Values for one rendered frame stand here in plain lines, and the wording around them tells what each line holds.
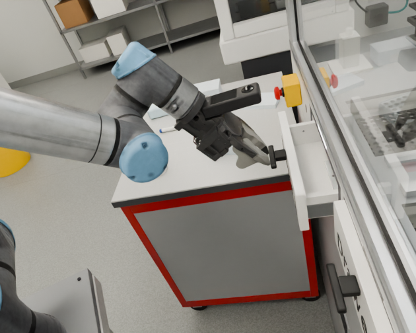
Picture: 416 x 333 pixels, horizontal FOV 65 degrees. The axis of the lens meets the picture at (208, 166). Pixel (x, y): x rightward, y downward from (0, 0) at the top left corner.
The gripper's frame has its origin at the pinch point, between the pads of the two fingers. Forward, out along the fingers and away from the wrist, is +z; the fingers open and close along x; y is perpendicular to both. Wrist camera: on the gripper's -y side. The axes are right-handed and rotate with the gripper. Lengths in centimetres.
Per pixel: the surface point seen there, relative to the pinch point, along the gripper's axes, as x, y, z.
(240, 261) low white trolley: -11, 45, 35
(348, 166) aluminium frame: 16.3, -14.5, 1.0
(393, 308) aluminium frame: 38.5, -12.7, 1.6
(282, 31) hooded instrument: -80, -9, 10
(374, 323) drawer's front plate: 37.8, -8.7, 4.7
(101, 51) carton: -359, 198, -55
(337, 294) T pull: 33.0, -5.2, 4.1
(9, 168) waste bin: -152, 231, -57
